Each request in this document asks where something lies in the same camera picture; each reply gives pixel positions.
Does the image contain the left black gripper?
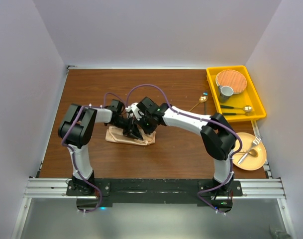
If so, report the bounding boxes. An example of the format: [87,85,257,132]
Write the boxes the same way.
[111,115,142,140]

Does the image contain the peach satin napkin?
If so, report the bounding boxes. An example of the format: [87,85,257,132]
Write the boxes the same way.
[105,126,156,146]

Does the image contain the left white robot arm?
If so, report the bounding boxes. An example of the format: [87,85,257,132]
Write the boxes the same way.
[58,100,143,195]

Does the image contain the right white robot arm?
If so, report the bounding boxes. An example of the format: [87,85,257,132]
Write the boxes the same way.
[130,97,242,196]

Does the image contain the gold spoon on table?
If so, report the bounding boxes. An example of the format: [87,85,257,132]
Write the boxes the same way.
[189,95,207,112]

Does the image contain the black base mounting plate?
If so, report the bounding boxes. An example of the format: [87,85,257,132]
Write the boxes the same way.
[66,178,243,212]

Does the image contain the grey white cup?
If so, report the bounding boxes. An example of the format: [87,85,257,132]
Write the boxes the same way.
[218,86,234,103]

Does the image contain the yellow plastic tray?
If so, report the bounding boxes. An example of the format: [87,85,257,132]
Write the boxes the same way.
[206,65,267,122]

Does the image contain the woven orange round plate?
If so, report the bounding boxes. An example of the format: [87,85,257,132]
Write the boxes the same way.
[215,69,247,94]

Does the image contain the gold black spoon in tray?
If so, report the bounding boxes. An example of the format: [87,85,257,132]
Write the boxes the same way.
[220,105,253,113]

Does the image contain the gold spoon on plate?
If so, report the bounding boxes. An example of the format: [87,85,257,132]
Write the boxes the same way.
[236,149,259,157]

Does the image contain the beige round plate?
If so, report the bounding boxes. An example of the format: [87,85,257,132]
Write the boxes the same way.
[233,132,267,171]

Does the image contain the silver fork on plate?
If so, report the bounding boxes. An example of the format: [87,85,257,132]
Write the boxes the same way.
[237,135,262,165]

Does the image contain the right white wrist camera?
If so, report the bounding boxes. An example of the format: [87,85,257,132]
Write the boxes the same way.
[125,103,145,120]

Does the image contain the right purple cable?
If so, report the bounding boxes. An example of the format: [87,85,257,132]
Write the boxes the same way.
[126,84,243,217]

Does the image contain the purple cable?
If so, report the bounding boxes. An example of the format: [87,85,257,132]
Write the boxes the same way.
[61,92,128,214]
[126,84,243,217]

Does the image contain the blue handled utensil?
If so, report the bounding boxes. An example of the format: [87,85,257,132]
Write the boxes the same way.
[203,92,208,115]

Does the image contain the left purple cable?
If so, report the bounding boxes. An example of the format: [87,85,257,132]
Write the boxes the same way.
[61,92,128,214]

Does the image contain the black handled utensil in tray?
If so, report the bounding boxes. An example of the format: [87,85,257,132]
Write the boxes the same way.
[222,113,249,116]

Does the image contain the aluminium rail frame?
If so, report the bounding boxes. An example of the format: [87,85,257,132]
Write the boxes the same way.
[12,126,294,239]

